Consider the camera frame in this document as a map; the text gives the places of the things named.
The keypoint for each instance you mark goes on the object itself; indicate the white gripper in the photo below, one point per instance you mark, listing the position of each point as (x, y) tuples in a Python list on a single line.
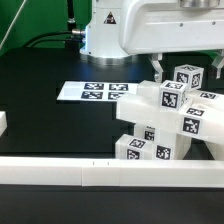
[(160, 26)]

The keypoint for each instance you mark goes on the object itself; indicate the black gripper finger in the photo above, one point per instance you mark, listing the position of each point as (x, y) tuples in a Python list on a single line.
[(218, 62)]

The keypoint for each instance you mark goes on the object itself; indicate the white chair back frame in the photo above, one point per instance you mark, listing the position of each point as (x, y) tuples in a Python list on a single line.
[(201, 117)]

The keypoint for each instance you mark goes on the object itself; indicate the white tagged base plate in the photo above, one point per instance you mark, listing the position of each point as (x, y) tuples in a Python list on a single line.
[(95, 91)]

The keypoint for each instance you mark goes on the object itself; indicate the white U-shaped fence frame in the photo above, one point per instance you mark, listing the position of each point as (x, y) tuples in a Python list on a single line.
[(110, 172)]

